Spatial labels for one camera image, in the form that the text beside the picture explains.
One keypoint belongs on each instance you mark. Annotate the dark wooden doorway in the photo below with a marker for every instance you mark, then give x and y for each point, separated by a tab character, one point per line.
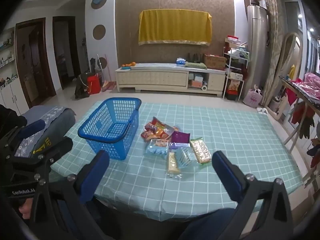
66	52

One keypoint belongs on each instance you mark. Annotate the dark wooden door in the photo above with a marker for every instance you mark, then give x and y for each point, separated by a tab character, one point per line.
35	60

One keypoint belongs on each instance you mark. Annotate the purple snack packet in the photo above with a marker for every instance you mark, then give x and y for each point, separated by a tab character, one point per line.
180	137

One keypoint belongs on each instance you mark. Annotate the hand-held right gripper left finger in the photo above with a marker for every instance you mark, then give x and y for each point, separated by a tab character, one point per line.
96	170

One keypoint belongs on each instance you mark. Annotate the patterned curtain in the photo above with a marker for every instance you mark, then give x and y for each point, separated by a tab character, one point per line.
273	42

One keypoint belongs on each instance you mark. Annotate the person's left hand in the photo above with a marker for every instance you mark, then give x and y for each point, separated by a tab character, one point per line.
25	207

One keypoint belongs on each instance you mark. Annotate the yellow wafer pack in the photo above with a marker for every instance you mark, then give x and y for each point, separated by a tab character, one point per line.
172	163

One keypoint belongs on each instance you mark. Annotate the chair with grey-blue cover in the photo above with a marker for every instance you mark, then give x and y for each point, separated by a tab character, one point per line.
53	120

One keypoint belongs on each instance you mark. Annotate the white slippers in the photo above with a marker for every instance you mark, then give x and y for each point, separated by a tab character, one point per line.
261	110

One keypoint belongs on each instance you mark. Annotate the orange cartoon snack bag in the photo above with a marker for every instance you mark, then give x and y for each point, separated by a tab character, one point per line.
156	125

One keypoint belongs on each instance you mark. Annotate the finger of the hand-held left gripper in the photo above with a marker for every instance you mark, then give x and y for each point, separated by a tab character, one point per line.
61	146
33	128

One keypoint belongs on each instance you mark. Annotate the beige TV cabinet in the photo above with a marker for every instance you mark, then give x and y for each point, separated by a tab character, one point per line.
155	78

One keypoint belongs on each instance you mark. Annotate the arched standing mirror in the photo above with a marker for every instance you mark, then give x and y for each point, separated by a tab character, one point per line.
283	55

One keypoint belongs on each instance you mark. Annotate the cardboard box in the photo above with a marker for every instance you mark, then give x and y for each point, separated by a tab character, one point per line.
215	61

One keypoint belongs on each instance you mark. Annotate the blue tissue box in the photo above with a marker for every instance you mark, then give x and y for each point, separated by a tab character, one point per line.
180	61

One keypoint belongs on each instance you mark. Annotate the orange box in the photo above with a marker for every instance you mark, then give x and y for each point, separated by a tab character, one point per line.
195	83

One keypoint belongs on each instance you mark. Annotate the white metal rack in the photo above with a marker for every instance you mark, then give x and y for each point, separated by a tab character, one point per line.
237	55

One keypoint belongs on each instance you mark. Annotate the folded green cloth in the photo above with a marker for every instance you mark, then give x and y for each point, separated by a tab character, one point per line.
196	65

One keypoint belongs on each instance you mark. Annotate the lavender snack pack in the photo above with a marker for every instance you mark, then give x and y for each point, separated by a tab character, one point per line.
179	144

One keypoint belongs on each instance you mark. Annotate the black router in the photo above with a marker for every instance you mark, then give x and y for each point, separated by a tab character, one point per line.
193	57

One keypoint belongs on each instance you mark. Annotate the pink bag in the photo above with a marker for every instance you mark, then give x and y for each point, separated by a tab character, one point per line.
253	98

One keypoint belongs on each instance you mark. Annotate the yellow cloth cover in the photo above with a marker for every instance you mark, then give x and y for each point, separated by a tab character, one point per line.
175	26

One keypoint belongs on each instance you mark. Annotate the light blue snack pack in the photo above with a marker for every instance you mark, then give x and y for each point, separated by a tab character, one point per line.
156	148

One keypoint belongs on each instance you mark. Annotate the red snack bag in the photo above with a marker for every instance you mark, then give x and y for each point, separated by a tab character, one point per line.
147	132

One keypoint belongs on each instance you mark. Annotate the blue plastic basket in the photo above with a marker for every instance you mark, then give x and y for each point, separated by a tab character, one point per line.
110	127

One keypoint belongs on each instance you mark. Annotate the green-edged cracker pack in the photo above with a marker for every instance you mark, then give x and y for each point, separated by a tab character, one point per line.
200	152

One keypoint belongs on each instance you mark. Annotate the pink blanket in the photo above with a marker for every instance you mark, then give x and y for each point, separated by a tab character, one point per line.
312	80

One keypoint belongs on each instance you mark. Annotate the red yellow gift box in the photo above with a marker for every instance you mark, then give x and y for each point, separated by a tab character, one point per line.
234	87

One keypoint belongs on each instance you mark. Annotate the standing air conditioner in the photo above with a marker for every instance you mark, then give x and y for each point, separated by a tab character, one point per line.
257	42

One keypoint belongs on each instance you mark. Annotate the glass sliding door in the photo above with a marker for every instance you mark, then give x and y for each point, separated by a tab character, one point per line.
292	15

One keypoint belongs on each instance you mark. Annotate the plate of oranges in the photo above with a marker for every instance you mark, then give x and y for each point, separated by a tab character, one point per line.
128	66

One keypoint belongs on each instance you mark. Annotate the white wall cabinet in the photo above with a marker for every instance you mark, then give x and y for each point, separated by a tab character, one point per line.
7	95

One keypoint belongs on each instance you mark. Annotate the person's leg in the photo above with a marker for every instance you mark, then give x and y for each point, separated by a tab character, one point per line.
212	223

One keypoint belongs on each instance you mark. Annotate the clear pale blue snack pack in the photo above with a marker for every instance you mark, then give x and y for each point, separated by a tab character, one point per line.
185	158

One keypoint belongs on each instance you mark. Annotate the broom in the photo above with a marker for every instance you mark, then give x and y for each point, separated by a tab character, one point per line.
107	85

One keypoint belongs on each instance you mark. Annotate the black bag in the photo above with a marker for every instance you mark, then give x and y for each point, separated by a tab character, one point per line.
81	87

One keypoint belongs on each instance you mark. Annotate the wooden clothes rack table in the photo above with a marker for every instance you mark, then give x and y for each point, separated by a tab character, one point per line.
300	97

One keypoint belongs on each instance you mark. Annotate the green checked tablecloth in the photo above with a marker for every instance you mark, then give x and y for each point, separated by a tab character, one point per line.
225	135

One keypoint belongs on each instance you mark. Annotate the paper roll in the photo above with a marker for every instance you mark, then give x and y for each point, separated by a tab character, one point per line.
204	87

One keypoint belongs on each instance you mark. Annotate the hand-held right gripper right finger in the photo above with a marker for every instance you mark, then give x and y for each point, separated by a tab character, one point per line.
226	171

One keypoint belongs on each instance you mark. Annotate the blue round wall plate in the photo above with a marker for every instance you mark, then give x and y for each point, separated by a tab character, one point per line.
98	1

